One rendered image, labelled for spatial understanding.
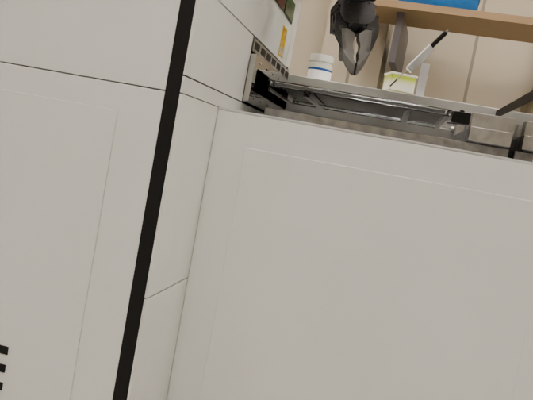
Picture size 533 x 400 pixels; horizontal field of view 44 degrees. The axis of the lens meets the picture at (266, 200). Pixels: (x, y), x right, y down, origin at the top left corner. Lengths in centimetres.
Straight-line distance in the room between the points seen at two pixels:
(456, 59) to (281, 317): 257
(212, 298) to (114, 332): 22
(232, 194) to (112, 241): 25
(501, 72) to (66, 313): 285
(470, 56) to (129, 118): 274
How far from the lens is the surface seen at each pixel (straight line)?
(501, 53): 356
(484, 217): 111
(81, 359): 104
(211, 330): 117
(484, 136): 135
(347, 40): 133
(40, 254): 104
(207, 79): 106
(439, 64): 354
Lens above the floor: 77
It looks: 4 degrees down
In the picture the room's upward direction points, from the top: 11 degrees clockwise
